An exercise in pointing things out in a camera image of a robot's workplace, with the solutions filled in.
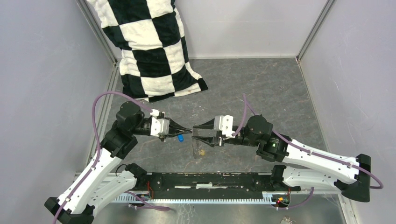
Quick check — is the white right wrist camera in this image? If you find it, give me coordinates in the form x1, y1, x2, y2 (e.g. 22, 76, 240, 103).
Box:
213, 115, 235, 138

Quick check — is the metal key organizer plate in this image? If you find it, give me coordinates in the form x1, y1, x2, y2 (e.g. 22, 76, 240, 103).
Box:
192, 129, 204, 159

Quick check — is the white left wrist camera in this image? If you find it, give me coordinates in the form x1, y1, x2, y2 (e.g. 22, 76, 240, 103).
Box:
150, 109, 166, 138

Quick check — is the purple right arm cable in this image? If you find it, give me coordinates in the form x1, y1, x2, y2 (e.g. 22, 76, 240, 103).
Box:
232, 93, 384, 211

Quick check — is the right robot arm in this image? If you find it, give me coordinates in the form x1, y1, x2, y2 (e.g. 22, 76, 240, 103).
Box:
193, 115, 371, 203

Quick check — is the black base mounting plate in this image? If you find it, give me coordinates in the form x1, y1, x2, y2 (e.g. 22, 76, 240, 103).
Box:
128, 172, 301, 200

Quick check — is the white slotted cable duct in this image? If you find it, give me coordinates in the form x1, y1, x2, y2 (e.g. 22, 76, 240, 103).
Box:
114, 193, 275, 205

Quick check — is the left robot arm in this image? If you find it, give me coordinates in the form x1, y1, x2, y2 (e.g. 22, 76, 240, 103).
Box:
44, 101, 192, 224

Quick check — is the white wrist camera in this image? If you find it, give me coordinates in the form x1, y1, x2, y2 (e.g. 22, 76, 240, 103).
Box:
150, 109, 166, 138
213, 115, 235, 138

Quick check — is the black white checkered blanket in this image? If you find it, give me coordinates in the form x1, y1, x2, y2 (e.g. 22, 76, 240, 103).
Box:
90, 0, 208, 102

